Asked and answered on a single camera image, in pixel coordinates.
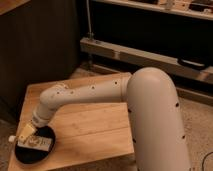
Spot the white plastic bottle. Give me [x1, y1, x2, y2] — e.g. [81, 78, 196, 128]
[8, 135, 53, 151]

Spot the wooden table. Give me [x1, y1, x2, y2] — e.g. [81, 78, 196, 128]
[7, 71, 136, 171]

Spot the wooden shelf with items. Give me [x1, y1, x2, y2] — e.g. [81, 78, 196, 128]
[94, 0, 213, 21]

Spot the metal vertical pole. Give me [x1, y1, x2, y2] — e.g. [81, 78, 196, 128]
[86, 0, 94, 40]

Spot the black flat object on beam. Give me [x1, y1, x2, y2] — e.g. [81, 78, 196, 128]
[177, 58, 209, 70]

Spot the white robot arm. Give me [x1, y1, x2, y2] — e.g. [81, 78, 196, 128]
[17, 67, 191, 171]

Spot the grey metal beam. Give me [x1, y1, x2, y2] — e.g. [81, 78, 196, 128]
[80, 37, 213, 84]

